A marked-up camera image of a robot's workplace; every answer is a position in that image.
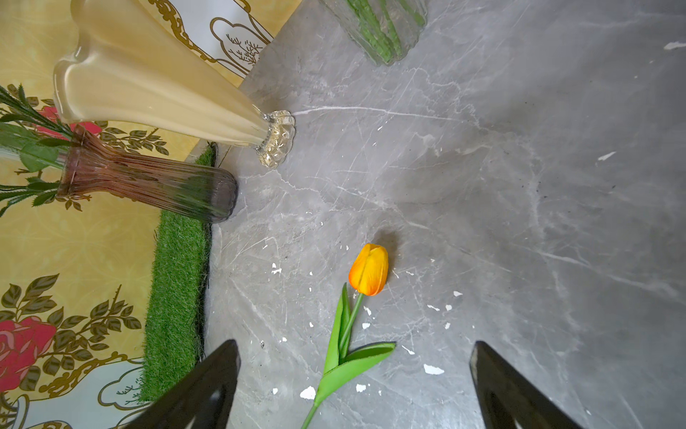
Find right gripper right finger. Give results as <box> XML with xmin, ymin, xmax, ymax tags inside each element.
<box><xmin>469</xmin><ymin>341</ymin><xmax>581</xmax><ymax>429</ymax></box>

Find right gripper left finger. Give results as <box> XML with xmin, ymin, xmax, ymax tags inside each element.
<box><xmin>128</xmin><ymin>340</ymin><xmax>241</xmax><ymax>429</ymax></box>

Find green artificial grass mat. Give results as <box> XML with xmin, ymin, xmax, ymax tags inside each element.
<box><xmin>138</xmin><ymin>143</ymin><xmax>218</xmax><ymax>403</ymax></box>

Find orange tulip flower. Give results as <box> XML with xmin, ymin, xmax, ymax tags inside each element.
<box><xmin>302</xmin><ymin>243</ymin><xmax>396</xmax><ymax>428</ymax></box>

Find purple ribbed glass vase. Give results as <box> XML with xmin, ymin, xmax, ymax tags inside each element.
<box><xmin>56</xmin><ymin>126</ymin><xmax>239</xmax><ymax>223</ymax></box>

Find cream fluted glass vase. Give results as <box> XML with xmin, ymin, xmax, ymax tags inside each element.
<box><xmin>54</xmin><ymin>1</ymin><xmax>296</xmax><ymax>168</ymax></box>

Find clear glass vase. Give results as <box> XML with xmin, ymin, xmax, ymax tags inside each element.
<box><xmin>322</xmin><ymin>0</ymin><xmax>428</xmax><ymax>65</ymax></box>

